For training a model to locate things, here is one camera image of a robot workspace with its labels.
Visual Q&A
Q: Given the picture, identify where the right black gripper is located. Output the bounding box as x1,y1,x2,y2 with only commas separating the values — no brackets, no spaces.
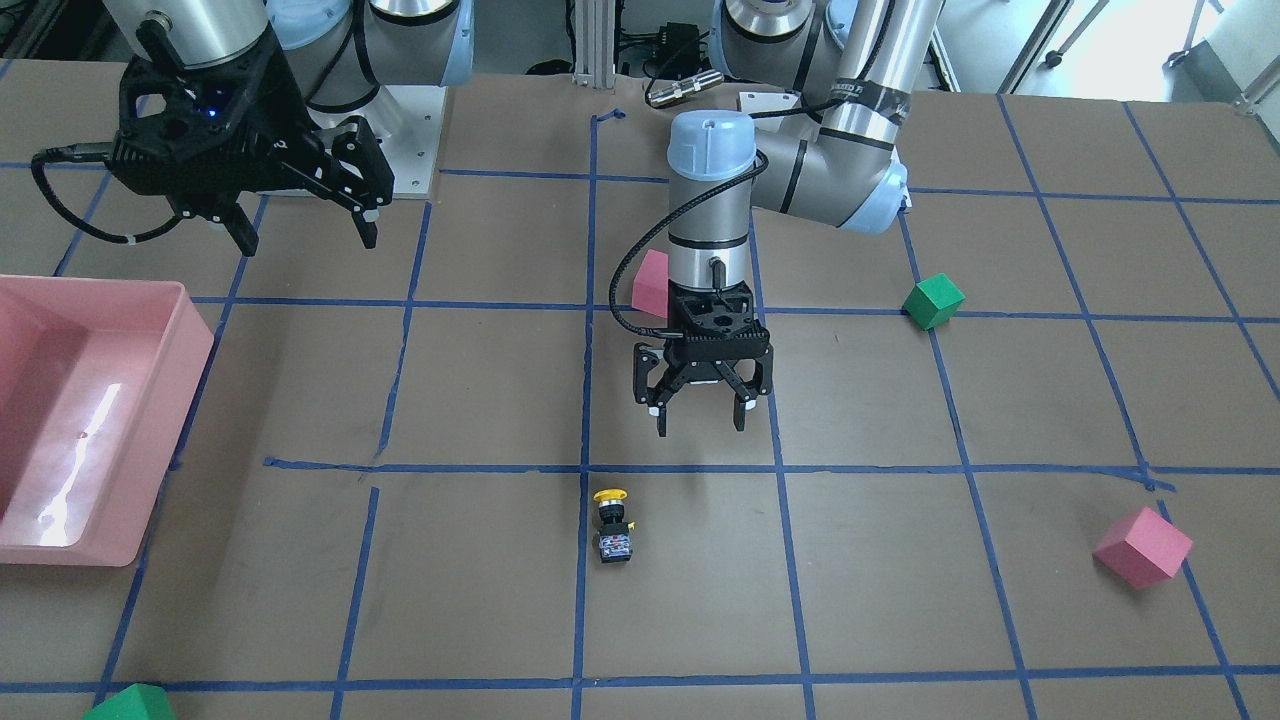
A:
106,26,394,258

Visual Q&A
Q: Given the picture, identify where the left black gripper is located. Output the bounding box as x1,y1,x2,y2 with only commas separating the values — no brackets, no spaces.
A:
634,281,774,438

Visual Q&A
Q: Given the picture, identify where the yellow push button switch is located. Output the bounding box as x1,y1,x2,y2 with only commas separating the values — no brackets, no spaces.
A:
591,488,634,564

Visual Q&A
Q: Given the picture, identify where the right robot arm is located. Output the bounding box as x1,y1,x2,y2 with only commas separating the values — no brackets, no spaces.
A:
104,1,475,256

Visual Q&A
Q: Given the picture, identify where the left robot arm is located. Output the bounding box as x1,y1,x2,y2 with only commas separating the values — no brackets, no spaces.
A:
611,1,943,436

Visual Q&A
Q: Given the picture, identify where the pink cube centre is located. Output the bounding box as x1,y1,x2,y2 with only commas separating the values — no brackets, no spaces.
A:
630,249,669,319

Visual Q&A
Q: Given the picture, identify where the pink cube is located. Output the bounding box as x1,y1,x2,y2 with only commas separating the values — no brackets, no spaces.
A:
630,249,669,319
1092,507,1194,591

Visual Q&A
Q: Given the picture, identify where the pink plastic bin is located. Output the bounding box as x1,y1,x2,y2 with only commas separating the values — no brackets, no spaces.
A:
1,275,212,568

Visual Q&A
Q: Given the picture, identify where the green cube far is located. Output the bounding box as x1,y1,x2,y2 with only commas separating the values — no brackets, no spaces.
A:
901,273,966,331

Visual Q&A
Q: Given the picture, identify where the pink cube far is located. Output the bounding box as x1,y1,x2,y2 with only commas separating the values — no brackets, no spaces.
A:
1092,507,1194,591

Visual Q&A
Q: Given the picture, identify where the green cube near bin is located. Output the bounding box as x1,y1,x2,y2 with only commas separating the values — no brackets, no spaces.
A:
82,683,177,720

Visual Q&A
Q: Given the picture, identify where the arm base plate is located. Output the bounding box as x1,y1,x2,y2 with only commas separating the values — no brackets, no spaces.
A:
739,91,832,120
256,85,447,201

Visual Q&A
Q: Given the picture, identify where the aluminium frame post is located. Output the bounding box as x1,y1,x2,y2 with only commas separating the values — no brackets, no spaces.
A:
568,0,620,92

